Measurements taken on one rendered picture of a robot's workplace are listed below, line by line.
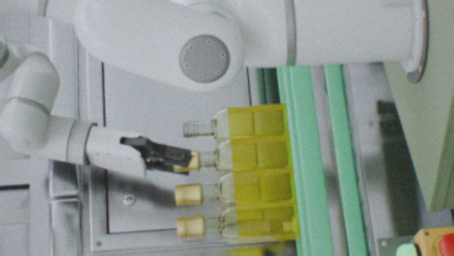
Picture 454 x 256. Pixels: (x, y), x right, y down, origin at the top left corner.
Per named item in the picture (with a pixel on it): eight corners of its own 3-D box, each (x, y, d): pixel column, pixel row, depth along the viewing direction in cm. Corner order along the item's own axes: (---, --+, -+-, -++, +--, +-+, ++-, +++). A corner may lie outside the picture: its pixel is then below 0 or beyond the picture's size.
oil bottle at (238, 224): (342, 204, 146) (217, 213, 145) (348, 194, 141) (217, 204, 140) (347, 236, 144) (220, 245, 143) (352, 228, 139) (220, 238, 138)
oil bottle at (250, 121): (330, 111, 153) (209, 119, 151) (334, 98, 147) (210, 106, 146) (334, 140, 151) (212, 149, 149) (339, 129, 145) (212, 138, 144)
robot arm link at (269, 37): (285, -18, 113) (163, -11, 112) (297, 4, 100) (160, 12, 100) (287, 53, 116) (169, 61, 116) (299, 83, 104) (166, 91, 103)
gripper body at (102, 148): (83, 172, 150) (146, 185, 149) (74, 153, 140) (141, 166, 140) (93, 133, 153) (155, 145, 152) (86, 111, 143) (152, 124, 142)
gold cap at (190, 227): (203, 219, 144) (177, 221, 144) (203, 212, 141) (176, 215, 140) (205, 240, 143) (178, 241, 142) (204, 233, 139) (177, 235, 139)
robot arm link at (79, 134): (72, 170, 150) (87, 173, 150) (64, 153, 142) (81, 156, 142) (83, 131, 153) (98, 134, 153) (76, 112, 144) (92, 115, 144)
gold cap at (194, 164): (199, 154, 148) (173, 155, 148) (198, 147, 145) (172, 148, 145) (200, 173, 147) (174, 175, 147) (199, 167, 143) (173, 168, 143)
